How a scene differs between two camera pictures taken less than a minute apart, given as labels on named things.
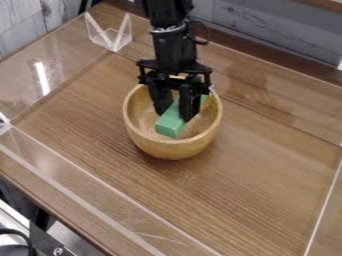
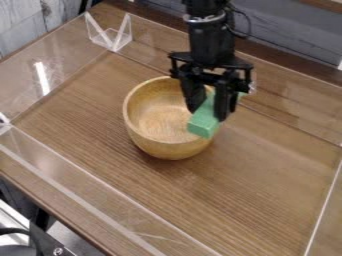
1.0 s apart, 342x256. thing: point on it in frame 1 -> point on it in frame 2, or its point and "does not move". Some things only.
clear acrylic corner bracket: x=111 y=38 does not move
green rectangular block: x=171 y=121 -> x=203 y=121
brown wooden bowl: x=199 y=132 does not move
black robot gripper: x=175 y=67 -> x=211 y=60
